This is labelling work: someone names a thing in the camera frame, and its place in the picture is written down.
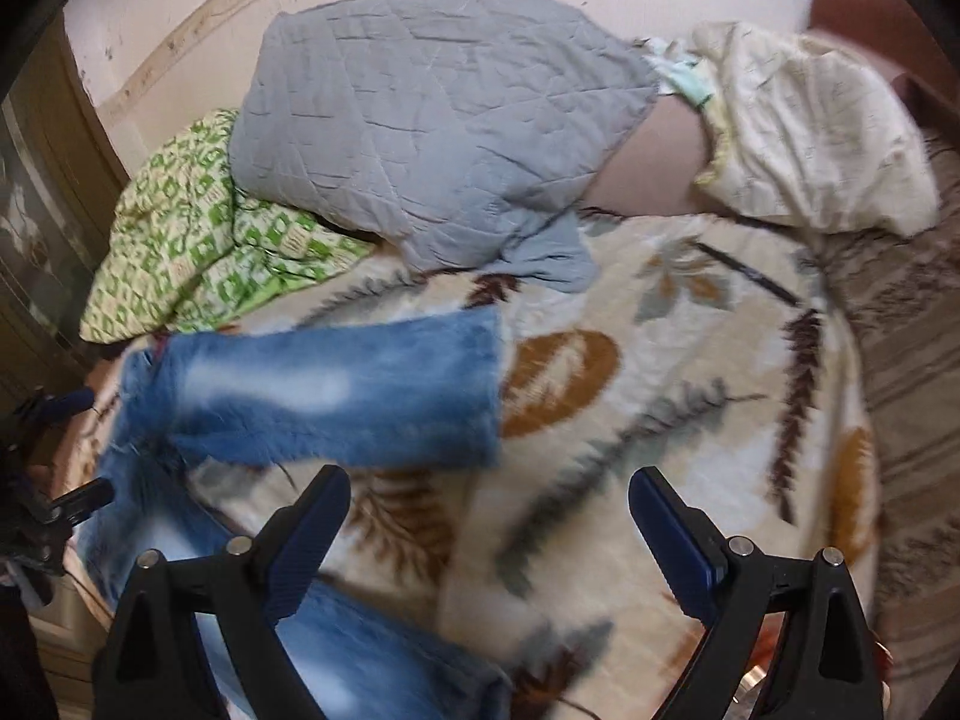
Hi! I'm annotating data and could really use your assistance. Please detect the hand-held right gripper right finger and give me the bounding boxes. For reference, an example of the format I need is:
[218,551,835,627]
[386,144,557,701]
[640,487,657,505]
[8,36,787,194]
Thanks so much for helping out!
[628,466,886,720]

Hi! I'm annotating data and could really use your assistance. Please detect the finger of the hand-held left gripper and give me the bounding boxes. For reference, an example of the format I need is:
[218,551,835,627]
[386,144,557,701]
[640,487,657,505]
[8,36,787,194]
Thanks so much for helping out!
[46,480,115,527]
[15,388,95,428]

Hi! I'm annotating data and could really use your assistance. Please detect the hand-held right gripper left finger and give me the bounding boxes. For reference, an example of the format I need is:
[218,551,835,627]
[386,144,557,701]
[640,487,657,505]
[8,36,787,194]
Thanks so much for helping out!
[94,465,352,720]

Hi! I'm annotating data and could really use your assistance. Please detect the blue denim pants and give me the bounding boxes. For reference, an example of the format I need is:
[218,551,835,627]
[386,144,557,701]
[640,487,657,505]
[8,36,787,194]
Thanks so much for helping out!
[75,313,518,720]

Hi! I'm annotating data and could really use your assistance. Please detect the leaf printed blanket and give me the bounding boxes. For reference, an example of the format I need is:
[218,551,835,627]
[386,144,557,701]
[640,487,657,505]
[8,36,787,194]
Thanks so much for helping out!
[60,214,882,720]

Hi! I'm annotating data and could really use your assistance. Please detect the dark wooden wardrobe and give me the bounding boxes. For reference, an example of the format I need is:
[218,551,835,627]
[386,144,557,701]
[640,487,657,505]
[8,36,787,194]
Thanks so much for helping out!
[0,30,128,421]

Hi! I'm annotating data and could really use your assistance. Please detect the green patterned blanket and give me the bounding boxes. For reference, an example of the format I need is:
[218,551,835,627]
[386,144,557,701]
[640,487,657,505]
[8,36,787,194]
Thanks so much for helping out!
[79,109,376,344]

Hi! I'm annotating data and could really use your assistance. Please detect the brown striped sheet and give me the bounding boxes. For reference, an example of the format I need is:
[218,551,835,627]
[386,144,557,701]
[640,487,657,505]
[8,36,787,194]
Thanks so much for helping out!
[817,135,960,691]

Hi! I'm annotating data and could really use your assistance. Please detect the pink pillow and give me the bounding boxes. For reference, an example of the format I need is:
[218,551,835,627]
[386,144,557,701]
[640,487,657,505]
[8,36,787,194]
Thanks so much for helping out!
[581,94,713,218]

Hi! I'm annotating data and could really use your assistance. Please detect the cream crumpled cloth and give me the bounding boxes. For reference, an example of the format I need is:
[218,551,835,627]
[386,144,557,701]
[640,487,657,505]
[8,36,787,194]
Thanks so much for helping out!
[645,21,942,237]

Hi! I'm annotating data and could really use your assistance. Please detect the grey quilted pillow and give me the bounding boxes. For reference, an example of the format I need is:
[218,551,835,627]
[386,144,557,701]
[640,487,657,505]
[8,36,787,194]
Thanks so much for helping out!
[229,0,661,293]

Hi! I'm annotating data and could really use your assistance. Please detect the small teal cloth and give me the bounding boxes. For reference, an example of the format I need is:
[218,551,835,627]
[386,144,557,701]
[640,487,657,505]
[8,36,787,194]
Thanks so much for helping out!
[649,37,717,106]

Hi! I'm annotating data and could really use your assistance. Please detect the brown sofa headboard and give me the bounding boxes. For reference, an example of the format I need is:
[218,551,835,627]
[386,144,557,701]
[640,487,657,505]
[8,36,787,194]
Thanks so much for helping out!
[806,0,960,136]

